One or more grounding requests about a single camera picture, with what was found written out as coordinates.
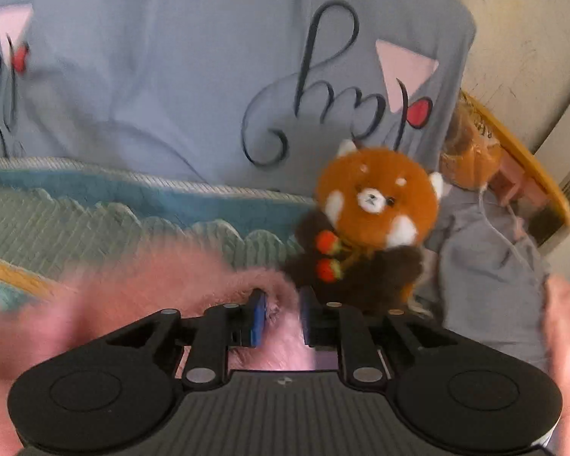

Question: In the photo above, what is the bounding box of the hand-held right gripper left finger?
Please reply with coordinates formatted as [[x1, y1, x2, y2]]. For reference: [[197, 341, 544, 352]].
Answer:
[[107, 290, 269, 389]]

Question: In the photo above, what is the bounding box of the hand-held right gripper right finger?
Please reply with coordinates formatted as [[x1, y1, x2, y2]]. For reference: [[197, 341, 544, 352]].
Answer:
[[299, 287, 459, 385]]

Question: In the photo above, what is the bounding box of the pink fluffy jacket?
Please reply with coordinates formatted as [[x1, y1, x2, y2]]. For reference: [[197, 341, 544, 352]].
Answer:
[[0, 242, 314, 456]]

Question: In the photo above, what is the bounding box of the salmon fleece garment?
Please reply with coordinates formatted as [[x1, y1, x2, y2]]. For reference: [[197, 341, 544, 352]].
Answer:
[[544, 275, 570, 456]]

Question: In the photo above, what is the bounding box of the red panda plush toy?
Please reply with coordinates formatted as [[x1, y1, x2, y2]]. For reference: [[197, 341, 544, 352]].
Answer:
[[285, 140, 445, 314]]

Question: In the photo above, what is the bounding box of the orange bread bag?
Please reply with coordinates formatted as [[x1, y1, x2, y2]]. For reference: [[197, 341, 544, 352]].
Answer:
[[439, 104, 504, 191]]

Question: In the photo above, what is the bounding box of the pink basket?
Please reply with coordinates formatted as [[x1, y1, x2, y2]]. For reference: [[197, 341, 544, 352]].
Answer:
[[499, 157, 552, 210]]

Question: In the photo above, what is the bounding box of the yellow-rimmed board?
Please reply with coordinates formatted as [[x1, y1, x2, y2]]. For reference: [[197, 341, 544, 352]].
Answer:
[[461, 90, 570, 229]]

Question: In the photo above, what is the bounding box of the grey printed sofa cover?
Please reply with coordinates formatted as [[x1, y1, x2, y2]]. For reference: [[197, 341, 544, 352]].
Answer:
[[0, 0, 552, 371]]

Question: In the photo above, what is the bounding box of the white cable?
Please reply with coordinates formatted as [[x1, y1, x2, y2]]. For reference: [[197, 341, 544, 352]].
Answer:
[[475, 185, 528, 267]]

